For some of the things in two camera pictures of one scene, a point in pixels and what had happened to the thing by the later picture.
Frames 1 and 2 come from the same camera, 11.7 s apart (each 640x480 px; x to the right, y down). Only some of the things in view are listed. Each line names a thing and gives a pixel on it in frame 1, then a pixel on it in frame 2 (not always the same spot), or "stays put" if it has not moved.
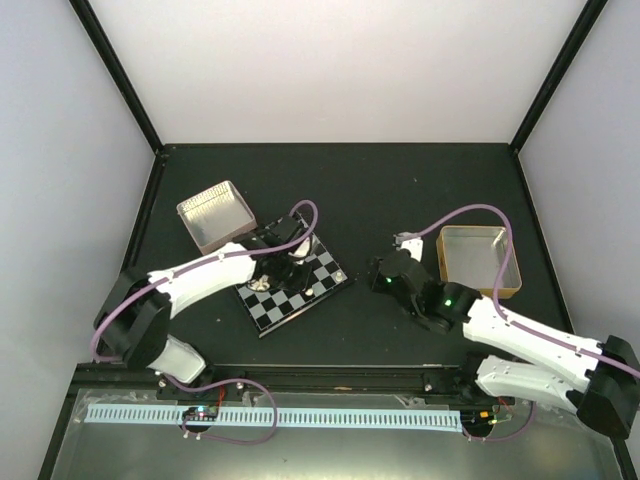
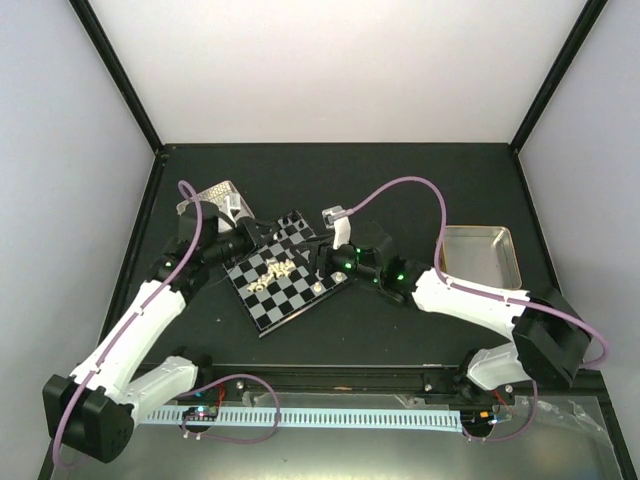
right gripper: x=379 y=281 -> x=323 y=251
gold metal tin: x=476 y=255 stays put
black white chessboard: x=269 y=309 stays put
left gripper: x=302 y=283 -> x=252 y=237
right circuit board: x=477 y=419 stays put
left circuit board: x=201 y=413 stays put
